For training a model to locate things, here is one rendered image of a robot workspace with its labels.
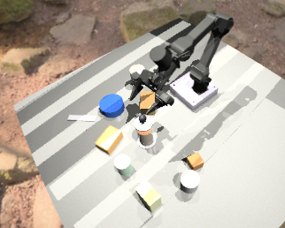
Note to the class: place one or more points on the pale yellow box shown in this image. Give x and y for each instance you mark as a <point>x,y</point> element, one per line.
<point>148,195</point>

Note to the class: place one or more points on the blue cylinder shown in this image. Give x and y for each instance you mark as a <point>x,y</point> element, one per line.
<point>112,106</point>

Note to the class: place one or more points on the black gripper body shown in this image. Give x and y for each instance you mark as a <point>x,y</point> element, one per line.
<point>163,96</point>

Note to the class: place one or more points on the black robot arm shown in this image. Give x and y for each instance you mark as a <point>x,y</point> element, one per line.
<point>168,57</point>

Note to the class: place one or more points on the white flat bar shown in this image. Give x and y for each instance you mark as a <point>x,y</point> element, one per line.
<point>81,118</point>

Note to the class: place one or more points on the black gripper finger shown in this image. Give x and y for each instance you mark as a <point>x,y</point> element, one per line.
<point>156,105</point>
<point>136,89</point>

